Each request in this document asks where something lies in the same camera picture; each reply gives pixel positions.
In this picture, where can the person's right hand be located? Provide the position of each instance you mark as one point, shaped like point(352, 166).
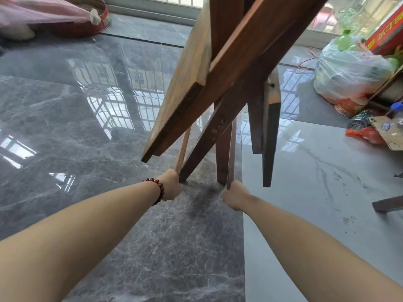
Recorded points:
point(236, 196)

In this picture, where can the person's left hand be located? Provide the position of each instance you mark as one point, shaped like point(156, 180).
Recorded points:
point(171, 185)

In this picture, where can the wooden folding table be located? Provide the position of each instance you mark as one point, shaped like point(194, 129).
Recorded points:
point(220, 59)

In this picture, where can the person's right forearm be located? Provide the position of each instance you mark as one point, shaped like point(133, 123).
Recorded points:
point(315, 248)

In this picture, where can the person's left forearm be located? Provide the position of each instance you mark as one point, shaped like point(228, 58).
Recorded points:
point(63, 245)

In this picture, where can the red plastic wrapper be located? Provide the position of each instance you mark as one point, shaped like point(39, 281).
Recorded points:
point(365, 136)

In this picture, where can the dark drink can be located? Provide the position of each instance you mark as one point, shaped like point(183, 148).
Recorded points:
point(360, 119)

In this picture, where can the dark wooden side chair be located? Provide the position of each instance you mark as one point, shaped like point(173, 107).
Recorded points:
point(387, 204)

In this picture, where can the white plastic bag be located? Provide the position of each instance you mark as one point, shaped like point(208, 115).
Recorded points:
point(349, 75)

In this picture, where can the grey sliding glass door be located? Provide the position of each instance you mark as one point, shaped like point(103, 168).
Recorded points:
point(151, 9)
point(310, 39)

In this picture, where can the blue capped plastic bottle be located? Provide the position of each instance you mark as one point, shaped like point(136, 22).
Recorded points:
point(393, 117)

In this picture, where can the red round basin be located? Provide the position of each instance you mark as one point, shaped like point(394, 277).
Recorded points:
point(78, 28)

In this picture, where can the green plastic bottle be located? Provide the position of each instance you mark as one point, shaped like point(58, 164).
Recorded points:
point(344, 40)

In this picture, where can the red covered vehicle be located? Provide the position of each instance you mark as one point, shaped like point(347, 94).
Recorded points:
point(324, 15)

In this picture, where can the white cloth bundle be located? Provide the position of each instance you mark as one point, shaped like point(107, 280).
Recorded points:
point(15, 32)

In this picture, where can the pink folded umbrella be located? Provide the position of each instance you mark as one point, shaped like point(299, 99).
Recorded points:
point(41, 10)

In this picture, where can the red printed carton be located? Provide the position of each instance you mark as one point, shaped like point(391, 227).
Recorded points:
point(387, 31)

